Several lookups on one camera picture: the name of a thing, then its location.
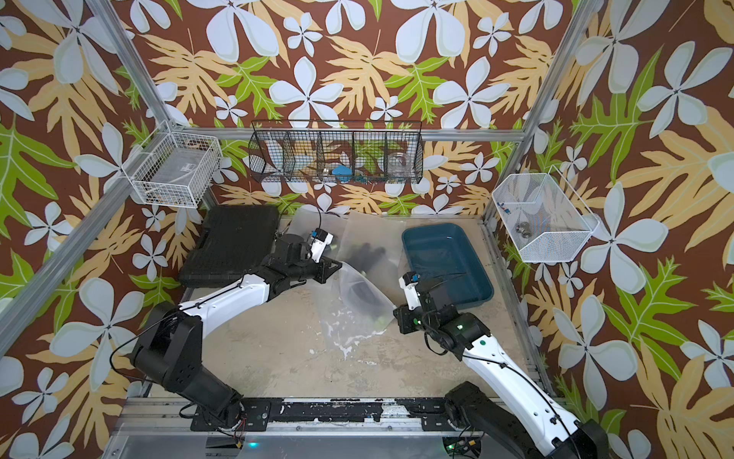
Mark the clear zip-top bag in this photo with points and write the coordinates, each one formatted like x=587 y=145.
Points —
x=337 y=285
x=307 y=219
x=372 y=245

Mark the black tool case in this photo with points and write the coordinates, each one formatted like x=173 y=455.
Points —
x=235 y=240

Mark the stack of clear bags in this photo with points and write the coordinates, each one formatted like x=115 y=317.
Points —
x=346 y=326

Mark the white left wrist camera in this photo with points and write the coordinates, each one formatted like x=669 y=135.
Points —
x=320 y=241

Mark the black wire basket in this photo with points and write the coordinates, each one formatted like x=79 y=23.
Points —
x=337 y=151

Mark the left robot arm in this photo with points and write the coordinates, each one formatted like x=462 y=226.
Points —
x=170 y=350

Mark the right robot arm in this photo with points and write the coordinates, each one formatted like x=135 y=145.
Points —
x=526 y=421

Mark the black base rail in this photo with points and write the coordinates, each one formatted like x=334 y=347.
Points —
x=263 y=414

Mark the white mesh basket right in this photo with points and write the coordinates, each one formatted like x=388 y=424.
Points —
x=544 y=216

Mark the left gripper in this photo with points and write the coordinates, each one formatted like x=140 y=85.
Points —
x=325 y=269

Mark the white wire basket left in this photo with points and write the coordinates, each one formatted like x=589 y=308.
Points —
x=174 y=167

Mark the teal plastic bin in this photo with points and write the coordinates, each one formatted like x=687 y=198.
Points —
x=444 y=251

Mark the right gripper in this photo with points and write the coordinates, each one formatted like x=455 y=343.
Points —
x=403 y=318

